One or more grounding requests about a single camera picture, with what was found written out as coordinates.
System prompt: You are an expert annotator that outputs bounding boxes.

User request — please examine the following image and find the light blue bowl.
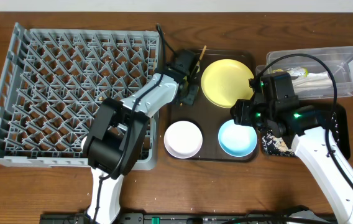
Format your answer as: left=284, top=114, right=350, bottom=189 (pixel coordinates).
left=218, top=119, right=258, bottom=157

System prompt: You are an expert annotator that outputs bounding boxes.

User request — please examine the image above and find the yellow round plate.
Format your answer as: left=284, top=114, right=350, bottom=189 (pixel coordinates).
left=201, top=59, right=254, bottom=108

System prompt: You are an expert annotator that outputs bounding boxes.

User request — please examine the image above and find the wooden chopstick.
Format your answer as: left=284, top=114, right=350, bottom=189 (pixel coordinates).
left=179, top=45, right=208, bottom=106

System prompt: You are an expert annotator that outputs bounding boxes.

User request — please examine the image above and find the white shallow bowl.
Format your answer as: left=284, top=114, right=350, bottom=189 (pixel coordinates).
left=163, top=121, right=203, bottom=159

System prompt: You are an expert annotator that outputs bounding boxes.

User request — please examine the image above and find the green snack wrapper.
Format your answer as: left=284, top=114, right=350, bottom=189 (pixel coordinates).
left=272, top=67, right=309, bottom=77

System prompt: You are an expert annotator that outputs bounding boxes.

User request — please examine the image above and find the white napkin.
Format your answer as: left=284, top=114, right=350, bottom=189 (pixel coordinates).
left=292, top=72, right=332, bottom=91

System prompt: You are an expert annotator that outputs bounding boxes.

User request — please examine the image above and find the white cup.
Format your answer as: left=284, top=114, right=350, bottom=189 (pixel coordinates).
left=81, top=136, right=87, bottom=152

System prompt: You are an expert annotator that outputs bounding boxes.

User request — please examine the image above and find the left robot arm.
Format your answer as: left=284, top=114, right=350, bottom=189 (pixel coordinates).
left=81, top=65, right=199, bottom=223

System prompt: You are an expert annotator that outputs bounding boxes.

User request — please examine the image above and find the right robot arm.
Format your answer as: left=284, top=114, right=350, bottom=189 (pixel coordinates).
left=231, top=99, right=353, bottom=223

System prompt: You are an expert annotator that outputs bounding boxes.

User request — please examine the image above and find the spilled rice pile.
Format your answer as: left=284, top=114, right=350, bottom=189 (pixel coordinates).
left=261, top=131, right=295, bottom=157

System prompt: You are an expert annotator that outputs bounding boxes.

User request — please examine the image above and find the dark brown serving tray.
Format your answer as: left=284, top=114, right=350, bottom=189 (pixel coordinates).
left=170, top=49, right=259, bottom=162

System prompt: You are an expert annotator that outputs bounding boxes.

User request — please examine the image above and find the clear plastic container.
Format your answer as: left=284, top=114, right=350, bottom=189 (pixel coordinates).
left=255, top=46, right=353, bottom=100

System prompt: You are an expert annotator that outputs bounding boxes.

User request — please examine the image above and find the black rectangular bin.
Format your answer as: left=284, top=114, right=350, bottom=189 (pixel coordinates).
left=260, top=102, right=351, bottom=159

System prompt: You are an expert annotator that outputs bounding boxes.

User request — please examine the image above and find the grey plastic dish rack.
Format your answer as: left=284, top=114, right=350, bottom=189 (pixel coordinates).
left=0, top=24, right=160, bottom=167

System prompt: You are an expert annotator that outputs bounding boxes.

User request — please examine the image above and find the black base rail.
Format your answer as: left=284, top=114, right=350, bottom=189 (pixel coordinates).
left=39, top=205, right=339, bottom=224

